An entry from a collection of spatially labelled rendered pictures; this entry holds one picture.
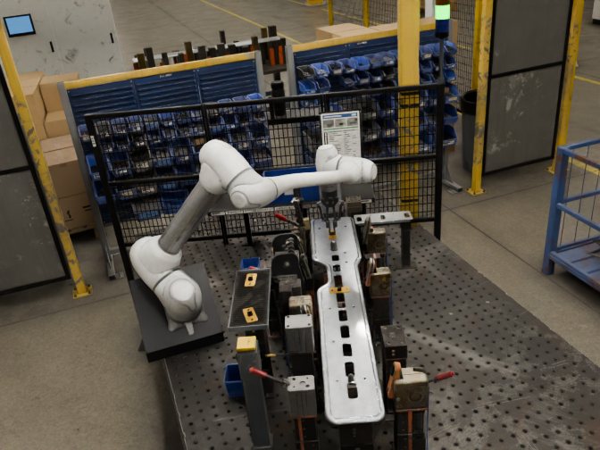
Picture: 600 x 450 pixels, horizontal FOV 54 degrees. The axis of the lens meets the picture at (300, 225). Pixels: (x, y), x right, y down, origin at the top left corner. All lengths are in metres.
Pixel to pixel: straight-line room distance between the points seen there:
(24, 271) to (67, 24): 4.94
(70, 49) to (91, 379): 5.95
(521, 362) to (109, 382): 2.39
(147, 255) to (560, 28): 4.20
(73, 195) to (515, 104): 3.92
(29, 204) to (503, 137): 3.93
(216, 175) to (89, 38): 6.89
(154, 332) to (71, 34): 6.71
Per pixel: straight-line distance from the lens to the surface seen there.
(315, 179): 2.43
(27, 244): 4.61
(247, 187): 2.17
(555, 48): 5.72
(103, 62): 9.07
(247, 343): 1.98
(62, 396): 3.88
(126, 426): 3.53
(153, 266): 2.56
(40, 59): 9.06
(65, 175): 5.31
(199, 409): 2.46
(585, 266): 4.35
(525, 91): 5.63
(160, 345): 2.72
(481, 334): 2.73
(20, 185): 4.41
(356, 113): 3.19
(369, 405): 1.95
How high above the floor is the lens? 2.38
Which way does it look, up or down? 28 degrees down
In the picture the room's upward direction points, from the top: 6 degrees counter-clockwise
